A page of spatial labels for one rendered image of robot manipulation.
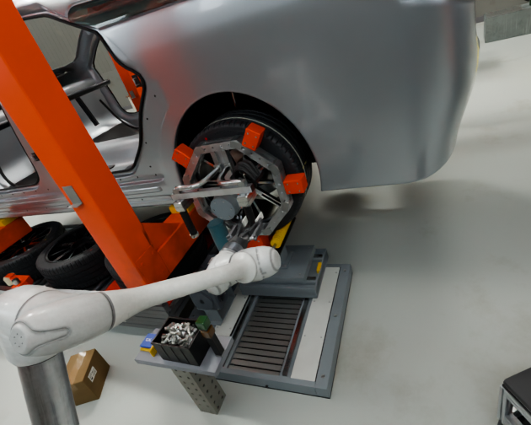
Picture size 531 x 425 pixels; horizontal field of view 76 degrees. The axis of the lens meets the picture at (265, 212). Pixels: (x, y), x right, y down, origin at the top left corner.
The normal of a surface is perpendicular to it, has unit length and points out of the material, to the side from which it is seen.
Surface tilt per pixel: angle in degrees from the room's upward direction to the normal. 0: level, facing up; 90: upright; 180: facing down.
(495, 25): 90
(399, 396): 0
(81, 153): 90
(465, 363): 0
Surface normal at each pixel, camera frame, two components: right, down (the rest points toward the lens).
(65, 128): 0.90, -0.06
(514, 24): -0.40, 0.57
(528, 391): -0.29, -0.82
